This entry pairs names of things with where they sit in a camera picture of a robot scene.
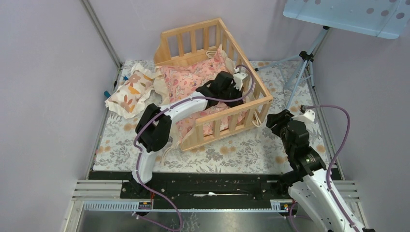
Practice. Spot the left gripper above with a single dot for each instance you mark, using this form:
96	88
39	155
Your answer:
237	101

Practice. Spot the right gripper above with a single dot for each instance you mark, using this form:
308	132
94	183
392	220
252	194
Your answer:
280	119

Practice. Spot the wooden pet bed frame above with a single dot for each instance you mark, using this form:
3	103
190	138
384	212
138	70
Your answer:
188	45

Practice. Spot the pink patterned bed cushion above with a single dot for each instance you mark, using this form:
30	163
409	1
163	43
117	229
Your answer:
177	82

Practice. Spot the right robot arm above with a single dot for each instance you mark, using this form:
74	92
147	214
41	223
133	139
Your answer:
309	182

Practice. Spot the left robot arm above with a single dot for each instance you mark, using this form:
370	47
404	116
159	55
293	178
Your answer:
154	127

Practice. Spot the floral table mat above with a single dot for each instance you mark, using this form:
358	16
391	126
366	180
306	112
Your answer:
255	151

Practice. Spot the black tripod stand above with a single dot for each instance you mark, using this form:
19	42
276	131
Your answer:
304	70

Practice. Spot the floral small pillow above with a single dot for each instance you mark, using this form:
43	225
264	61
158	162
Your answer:
142	83

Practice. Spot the blue toy item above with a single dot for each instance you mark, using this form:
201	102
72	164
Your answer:
121	93

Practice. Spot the light blue perforated panel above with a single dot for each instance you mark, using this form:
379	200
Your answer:
379	18

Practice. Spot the grey diagonal pole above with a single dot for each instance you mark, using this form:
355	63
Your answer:
101	32

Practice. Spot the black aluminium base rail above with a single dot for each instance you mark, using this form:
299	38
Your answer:
118	191

